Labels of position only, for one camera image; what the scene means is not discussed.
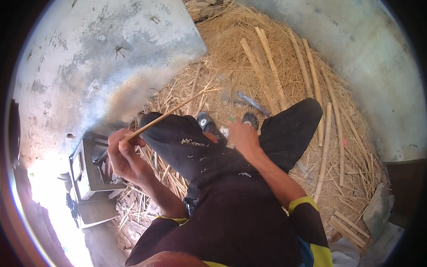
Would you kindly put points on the person's right hand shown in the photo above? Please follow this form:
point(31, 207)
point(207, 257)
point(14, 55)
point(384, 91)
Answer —
point(247, 140)

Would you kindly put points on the person's left hand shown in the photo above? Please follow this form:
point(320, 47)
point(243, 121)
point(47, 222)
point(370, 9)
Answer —
point(125, 160)

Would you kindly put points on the thin bamboo strip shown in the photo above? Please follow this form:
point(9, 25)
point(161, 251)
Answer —
point(173, 111)

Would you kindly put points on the grey metal blade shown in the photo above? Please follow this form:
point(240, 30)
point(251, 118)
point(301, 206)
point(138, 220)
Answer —
point(254, 103)

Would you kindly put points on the grey wooden box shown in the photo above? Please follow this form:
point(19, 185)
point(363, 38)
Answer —
point(85, 170)

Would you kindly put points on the person's legs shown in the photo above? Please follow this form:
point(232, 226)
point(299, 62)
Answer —
point(186, 147)

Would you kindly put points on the flat grey board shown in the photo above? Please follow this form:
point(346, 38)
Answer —
point(96, 213)

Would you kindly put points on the split bamboo slat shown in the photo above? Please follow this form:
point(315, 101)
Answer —
point(255, 65)
point(271, 66)

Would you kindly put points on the round bamboo pole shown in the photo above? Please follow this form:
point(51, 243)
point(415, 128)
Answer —
point(337, 123)
point(324, 157)
point(300, 63)
point(315, 86)

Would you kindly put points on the person's body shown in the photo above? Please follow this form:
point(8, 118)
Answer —
point(233, 230)

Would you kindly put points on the small pink piece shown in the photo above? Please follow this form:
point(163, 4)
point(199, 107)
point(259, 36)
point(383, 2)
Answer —
point(345, 143)

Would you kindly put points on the stack of short bamboo slats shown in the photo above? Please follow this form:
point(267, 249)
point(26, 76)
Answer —
point(348, 230)

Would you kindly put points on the pile of wood pieces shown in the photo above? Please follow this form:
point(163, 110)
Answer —
point(205, 8)

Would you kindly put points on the grey stone slab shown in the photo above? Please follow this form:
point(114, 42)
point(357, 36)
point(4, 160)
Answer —
point(377, 213)

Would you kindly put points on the white cloth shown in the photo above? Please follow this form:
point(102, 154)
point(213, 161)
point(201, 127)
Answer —
point(345, 253)

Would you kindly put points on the dark wooden panel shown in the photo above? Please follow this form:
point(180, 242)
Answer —
point(405, 190)

